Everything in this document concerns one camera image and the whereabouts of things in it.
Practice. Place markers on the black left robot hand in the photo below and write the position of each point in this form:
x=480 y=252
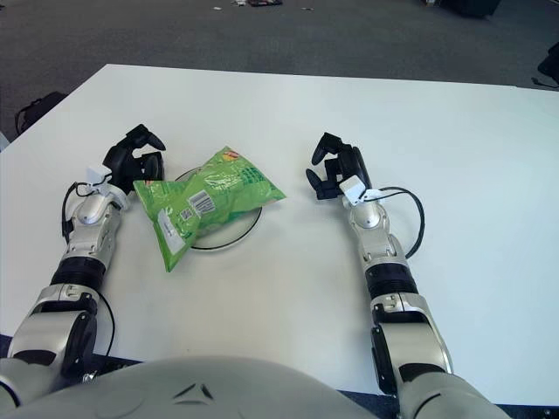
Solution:
x=126 y=168

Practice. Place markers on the green snack bag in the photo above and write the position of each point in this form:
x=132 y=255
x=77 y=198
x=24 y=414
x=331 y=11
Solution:
x=205 y=196

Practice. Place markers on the white table leg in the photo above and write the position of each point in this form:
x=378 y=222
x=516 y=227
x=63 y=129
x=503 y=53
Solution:
x=3 y=142

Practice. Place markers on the black chair base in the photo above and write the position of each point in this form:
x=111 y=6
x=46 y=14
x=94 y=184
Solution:
x=550 y=65

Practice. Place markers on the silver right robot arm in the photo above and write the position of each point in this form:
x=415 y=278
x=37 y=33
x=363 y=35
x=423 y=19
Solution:
x=386 y=257

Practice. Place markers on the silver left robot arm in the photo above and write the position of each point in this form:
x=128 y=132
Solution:
x=87 y=240

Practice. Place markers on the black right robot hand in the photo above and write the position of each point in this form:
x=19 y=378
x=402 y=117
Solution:
x=349 y=163

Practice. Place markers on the white plate with black rim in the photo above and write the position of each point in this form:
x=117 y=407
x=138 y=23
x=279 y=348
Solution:
x=227 y=233

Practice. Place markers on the grey robot torso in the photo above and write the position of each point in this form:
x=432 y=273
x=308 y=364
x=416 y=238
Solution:
x=196 y=393

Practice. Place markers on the large black floor object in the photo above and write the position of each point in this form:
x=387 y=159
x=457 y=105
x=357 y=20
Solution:
x=471 y=6

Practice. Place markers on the black backpack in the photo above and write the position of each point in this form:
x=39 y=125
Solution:
x=39 y=109

